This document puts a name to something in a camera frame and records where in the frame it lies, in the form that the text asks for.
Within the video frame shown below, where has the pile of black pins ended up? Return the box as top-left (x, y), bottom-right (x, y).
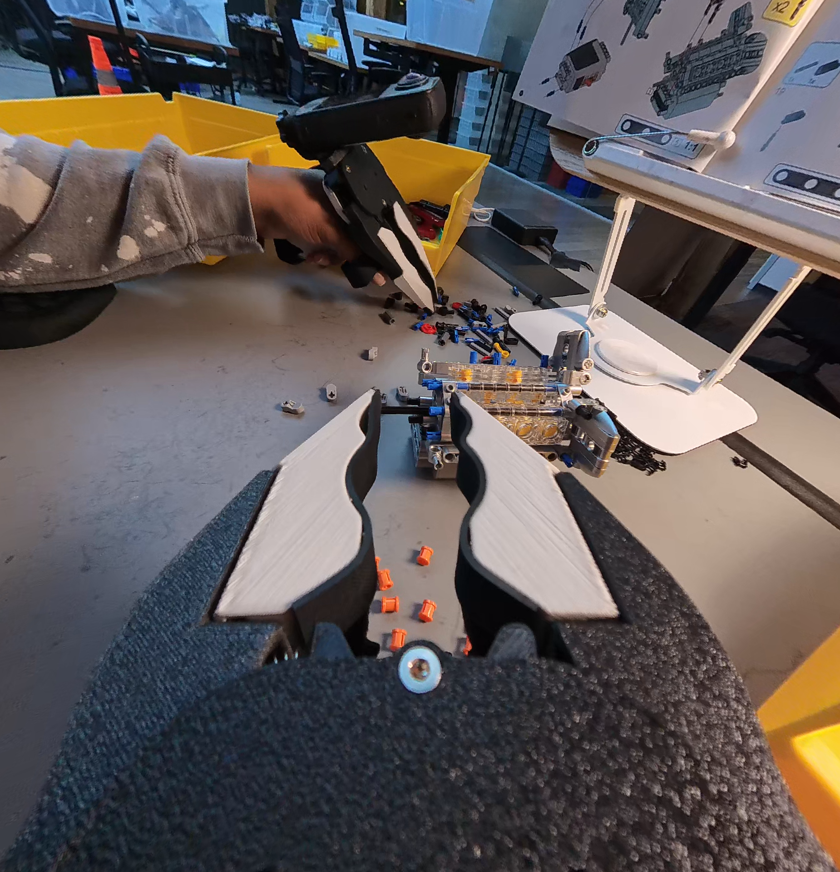
top-left (611, 434), bottom-right (669, 476)

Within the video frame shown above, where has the black office chair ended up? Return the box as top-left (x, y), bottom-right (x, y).
top-left (264, 0), bottom-right (394, 107)

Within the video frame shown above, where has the large yellow plastic bin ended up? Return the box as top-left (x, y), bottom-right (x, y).
top-left (203, 134), bottom-right (492, 276)

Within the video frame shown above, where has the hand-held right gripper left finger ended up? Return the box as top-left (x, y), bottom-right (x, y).
top-left (209, 390), bottom-right (383, 655)

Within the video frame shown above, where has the white book stand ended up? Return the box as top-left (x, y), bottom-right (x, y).
top-left (509, 130), bottom-right (840, 455)

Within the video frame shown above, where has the building instruction booklet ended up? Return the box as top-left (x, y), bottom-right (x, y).
top-left (513, 0), bottom-right (840, 205)

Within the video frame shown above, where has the toy brick engine model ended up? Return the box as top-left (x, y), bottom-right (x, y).
top-left (382, 330), bottom-right (666, 481)

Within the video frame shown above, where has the pile of coloured brick parts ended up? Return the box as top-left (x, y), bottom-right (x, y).
top-left (380, 289), bottom-right (519, 361)

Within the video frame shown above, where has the heap of dark brick beams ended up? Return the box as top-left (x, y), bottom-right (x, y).
top-left (404, 199), bottom-right (452, 243)

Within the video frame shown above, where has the grey desk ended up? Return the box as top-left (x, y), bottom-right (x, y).
top-left (0, 164), bottom-right (840, 872)

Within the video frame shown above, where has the person's left forearm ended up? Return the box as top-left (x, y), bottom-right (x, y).
top-left (0, 123), bottom-right (264, 294)

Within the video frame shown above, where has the person's left hand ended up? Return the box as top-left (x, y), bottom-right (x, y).
top-left (247, 164), bottom-right (360, 268)

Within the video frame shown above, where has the background desk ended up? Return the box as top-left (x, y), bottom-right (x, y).
top-left (12, 7), bottom-right (237, 103)

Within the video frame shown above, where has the cluster of orange bushes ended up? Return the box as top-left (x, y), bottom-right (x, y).
top-left (376, 544), bottom-right (473, 656)

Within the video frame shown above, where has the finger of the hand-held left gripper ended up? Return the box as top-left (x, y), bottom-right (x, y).
top-left (341, 191), bottom-right (414, 294)
top-left (384, 202), bottom-right (441, 314)

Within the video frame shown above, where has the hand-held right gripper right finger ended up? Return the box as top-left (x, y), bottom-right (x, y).
top-left (452, 393), bottom-right (621, 658)

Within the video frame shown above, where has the black power adapter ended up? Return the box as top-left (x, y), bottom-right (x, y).
top-left (491, 209), bottom-right (560, 248)

